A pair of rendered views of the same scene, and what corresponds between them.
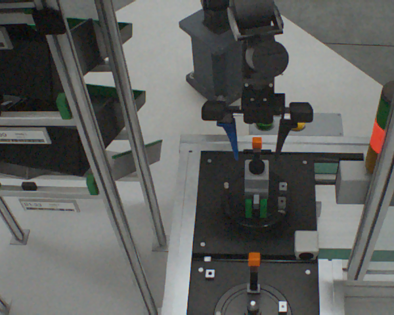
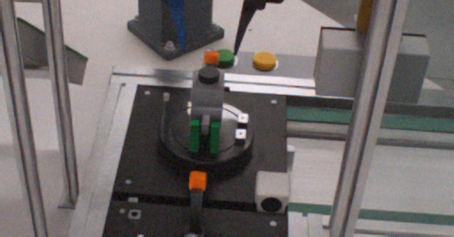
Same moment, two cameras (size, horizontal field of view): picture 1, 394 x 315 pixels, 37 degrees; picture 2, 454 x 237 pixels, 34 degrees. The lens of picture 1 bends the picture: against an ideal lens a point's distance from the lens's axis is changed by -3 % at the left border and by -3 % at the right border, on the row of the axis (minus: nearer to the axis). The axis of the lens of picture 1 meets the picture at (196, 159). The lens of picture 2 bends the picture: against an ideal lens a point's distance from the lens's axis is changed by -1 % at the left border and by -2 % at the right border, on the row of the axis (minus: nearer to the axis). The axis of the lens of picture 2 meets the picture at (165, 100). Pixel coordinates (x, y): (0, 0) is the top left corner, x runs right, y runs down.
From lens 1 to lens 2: 0.33 m
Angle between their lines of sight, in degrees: 14
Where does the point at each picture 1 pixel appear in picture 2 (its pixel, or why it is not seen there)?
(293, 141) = (260, 82)
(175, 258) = (89, 199)
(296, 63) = (269, 19)
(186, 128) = not seen: hidden behind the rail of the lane
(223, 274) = (153, 218)
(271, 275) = (221, 224)
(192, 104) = (131, 53)
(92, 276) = not seen: outside the picture
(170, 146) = (98, 94)
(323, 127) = (300, 69)
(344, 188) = (326, 63)
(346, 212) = (328, 169)
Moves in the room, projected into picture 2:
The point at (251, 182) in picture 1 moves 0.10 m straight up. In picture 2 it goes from (199, 94) to (202, 33)
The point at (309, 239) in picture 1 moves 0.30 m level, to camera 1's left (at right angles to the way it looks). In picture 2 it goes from (277, 181) to (54, 190)
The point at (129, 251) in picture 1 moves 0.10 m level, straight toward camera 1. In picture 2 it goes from (21, 135) to (38, 196)
